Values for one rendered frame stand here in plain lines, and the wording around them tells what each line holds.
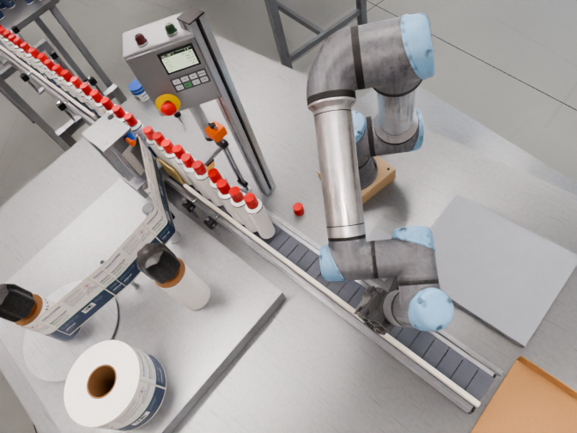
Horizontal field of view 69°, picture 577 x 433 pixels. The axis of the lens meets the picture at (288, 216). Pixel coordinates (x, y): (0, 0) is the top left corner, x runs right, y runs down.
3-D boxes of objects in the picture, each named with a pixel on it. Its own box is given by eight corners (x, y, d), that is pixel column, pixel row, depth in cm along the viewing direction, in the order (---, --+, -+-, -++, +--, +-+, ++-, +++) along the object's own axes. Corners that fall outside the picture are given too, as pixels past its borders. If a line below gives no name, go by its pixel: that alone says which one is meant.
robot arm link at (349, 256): (289, 29, 77) (319, 289, 79) (349, 16, 75) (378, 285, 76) (301, 49, 88) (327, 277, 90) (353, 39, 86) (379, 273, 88)
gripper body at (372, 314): (351, 312, 98) (371, 314, 86) (373, 284, 100) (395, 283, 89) (375, 333, 98) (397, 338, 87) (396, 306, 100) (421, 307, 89)
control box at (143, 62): (160, 94, 112) (121, 32, 96) (219, 73, 111) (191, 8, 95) (161, 119, 106) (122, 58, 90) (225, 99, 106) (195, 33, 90)
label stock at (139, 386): (177, 403, 110) (150, 395, 98) (109, 447, 108) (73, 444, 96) (153, 338, 121) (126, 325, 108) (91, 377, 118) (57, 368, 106)
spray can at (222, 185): (232, 218, 136) (209, 183, 119) (245, 209, 137) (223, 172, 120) (240, 228, 133) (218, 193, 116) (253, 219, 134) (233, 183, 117)
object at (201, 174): (209, 202, 141) (185, 166, 124) (221, 192, 143) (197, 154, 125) (220, 210, 139) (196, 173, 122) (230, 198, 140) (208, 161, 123)
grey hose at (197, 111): (203, 138, 130) (173, 87, 112) (211, 131, 131) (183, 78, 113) (210, 143, 128) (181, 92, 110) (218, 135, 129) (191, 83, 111)
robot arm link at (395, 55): (367, 125, 128) (348, 11, 76) (418, 117, 124) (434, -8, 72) (371, 162, 126) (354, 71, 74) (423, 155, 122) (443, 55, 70)
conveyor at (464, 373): (107, 132, 176) (101, 126, 173) (122, 120, 179) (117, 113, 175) (472, 409, 99) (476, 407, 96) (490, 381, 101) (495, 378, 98)
